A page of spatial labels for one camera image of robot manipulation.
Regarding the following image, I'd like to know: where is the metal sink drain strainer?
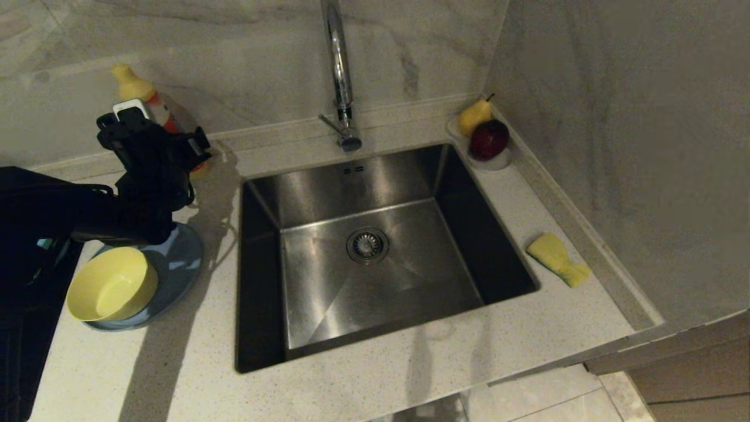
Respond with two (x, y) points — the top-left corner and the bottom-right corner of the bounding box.
(346, 227), (391, 266)

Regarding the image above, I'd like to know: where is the stainless steel sink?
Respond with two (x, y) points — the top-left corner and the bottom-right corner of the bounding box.
(235, 142), (540, 375)

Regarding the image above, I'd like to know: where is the yellow sponge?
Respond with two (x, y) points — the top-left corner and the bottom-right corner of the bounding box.
(526, 233), (591, 288)

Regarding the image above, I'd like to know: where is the blue plate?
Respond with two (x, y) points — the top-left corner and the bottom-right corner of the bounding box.
(87, 222), (204, 332)

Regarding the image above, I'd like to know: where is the yellow bowl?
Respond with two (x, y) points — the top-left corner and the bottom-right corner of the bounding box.
(66, 246), (159, 322)

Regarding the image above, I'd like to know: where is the chrome faucet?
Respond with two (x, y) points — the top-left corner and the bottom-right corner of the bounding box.
(318, 0), (363, 154)

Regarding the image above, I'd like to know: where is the black induction cooktop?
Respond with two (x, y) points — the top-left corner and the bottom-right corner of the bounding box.
(0, 240), (86, 422)

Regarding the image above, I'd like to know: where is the yellow pear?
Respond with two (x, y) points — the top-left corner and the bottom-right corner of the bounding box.
(458, 93), (496, 138)

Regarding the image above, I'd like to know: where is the red apple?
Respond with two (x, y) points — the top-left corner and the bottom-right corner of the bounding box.
(468, 119), (510, 162)

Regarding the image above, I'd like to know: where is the small white dish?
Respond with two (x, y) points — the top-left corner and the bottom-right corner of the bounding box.
(446, 114), (514, 172)

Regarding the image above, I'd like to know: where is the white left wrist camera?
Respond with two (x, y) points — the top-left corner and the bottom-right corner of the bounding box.
(112, 99), (151, 122)

